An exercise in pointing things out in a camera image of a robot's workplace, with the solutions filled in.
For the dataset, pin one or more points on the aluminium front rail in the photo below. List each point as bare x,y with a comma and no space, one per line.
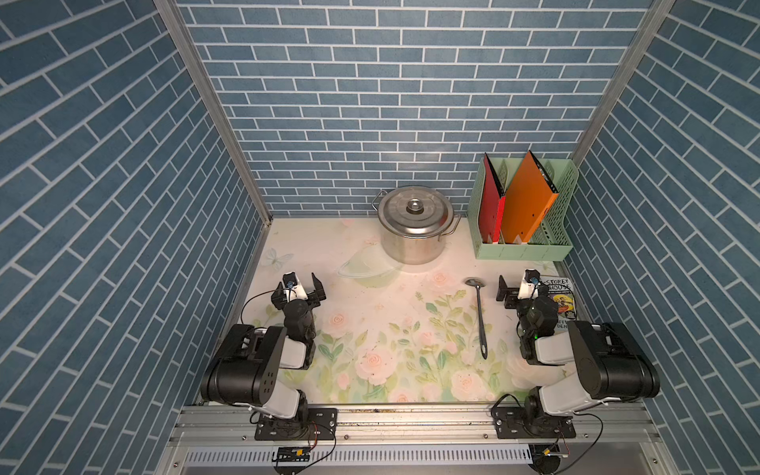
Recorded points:
418,439

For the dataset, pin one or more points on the treehouse paperback book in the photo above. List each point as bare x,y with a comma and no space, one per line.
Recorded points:
561,291

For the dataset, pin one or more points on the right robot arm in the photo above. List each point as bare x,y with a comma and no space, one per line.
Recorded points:
609,365

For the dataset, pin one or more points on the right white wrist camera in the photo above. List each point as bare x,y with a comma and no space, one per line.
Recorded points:
529,288

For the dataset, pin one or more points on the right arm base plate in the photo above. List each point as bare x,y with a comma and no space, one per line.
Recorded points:
512,422

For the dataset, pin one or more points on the red folder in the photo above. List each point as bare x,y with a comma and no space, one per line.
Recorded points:
492,204

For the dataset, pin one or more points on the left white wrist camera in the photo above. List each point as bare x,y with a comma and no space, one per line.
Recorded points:
293,288

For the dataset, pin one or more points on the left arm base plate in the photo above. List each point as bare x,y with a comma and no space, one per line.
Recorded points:
323,421

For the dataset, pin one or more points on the stainless steel pot lid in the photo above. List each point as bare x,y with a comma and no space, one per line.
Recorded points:
414,212

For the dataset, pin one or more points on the green plastic file rack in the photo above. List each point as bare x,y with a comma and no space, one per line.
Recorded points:
550,242

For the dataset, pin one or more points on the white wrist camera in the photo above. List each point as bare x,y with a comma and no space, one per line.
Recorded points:
529,288
293,288

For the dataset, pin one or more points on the steel ladle black handle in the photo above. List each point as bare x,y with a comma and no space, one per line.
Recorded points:
478,284

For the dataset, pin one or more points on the orange folder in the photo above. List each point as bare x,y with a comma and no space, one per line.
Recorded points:
529,197

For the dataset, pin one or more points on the small black circuit board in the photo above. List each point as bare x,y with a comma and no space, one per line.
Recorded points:
298,455

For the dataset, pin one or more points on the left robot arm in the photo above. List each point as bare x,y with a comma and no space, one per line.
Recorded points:
243,372

